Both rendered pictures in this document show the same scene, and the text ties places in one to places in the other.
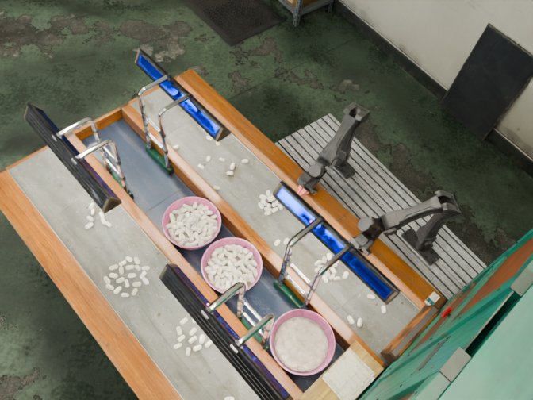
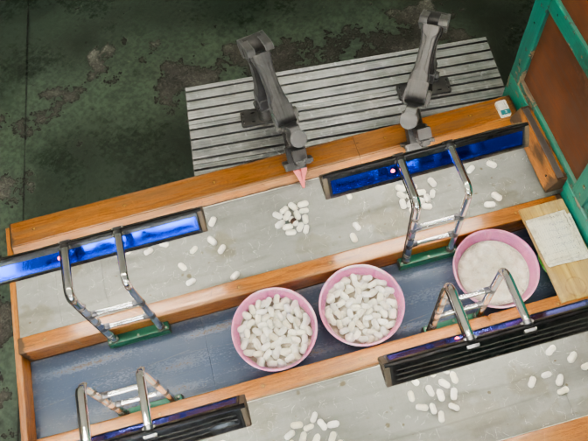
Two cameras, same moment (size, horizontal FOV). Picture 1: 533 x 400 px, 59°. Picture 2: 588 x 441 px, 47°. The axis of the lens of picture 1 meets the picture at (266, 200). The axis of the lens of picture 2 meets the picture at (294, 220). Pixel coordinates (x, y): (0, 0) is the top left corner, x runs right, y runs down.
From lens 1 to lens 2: 0.88 m
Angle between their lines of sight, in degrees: 23
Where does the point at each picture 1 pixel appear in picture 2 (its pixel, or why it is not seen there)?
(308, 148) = (226, 139)
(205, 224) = (282, 313)
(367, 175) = (302, 93)
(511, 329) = not seen: outside the picture
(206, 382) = (500, 400)
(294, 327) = (471, 269)
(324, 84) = (79, 83)
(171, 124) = (93, 292)
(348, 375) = (556, 237)
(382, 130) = (192, 55)
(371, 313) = (490, 179)
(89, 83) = not seen: outside the picture
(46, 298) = not seen: outside the picture
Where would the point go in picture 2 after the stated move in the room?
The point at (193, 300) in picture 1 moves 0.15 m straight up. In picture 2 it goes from (448, 351) to (458, 333)
